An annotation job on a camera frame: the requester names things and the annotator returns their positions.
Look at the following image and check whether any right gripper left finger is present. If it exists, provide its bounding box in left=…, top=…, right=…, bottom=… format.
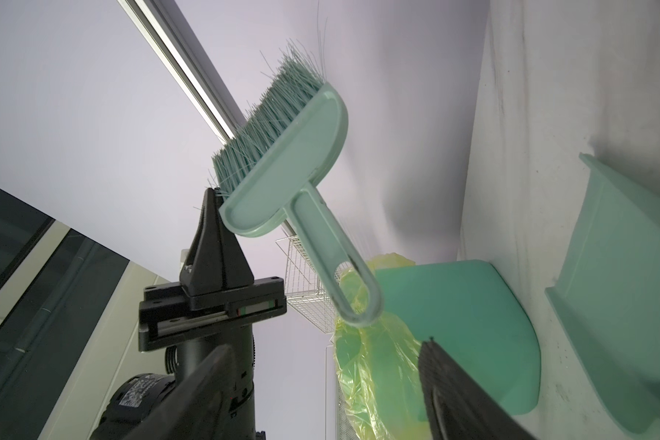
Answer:
left=126, top=345, right=237, bottom=440

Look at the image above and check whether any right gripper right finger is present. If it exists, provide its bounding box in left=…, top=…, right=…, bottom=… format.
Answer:
left=418, top=339, right=533, bottom=440

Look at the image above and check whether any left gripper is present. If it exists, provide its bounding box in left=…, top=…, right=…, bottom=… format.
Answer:
left=139, top=188, right=286, bottom=352

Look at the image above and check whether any green hand brush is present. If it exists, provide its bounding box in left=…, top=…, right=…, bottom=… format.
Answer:
left=213, top=43, right=383, bottom=327

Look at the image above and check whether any green plastic dustpan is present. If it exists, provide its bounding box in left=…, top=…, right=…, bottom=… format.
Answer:
left=546, top=154, right=660, bottom=434

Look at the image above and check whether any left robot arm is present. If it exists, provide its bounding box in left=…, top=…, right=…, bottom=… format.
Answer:
left=91, top=188, right=287, bottom=439

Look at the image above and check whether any green trash bin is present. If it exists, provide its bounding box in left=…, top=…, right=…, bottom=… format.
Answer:
left=376, top=260, right=541, bottom=415

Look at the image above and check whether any white wire basket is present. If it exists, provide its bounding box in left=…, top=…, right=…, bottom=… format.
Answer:
left=276, top=236, right=337, bottom=335

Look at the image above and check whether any aluminium frame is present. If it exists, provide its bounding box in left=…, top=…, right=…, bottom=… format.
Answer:
left=118, top=0, right=246, bottom=144

